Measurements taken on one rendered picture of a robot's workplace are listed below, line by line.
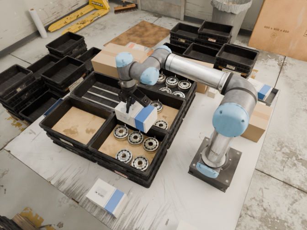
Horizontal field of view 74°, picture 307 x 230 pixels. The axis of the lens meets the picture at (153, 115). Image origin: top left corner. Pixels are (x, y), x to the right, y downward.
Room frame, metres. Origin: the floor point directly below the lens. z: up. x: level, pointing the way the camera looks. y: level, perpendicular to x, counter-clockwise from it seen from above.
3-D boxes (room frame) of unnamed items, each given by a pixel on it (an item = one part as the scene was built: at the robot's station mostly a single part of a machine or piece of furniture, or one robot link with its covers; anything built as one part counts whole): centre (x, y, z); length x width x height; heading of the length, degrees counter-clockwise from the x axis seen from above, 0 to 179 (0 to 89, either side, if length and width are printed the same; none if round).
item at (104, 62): (1.56, 0.28, 0.80); 0.40 x 0.30 x 0.20; 62
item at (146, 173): (0.66, 0.16, 0.92); 0.40 x 0.30 x 0.02; 61
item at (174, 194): (1.01, 0.00, 0.35); 1.60 x 1.60 x 0.70; 56
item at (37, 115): (1.50, 1.18, 0.26); 0.40 x 0.30 x 0.23; 146
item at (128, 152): (0.59, 0.19, 0.86); 0.10 x 0.10 x 0.01
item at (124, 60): (0.74, 0.11, 1.41); 0.09 x 0.08 x 0.11; 56
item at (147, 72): (0.70, 0.02, 1.41); 0.11 x 0.11 x 0.08; 56
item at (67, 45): (2.39, 1.06, 0.37); 0.40 x 0.30 x 0.45; 146
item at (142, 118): (0.73, 0.09, 1.09); 0.20 x 0.12 x 0.09; 56
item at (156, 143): (0.66, 0.03, 0.86); 0.10 x 0.10 x 0.01
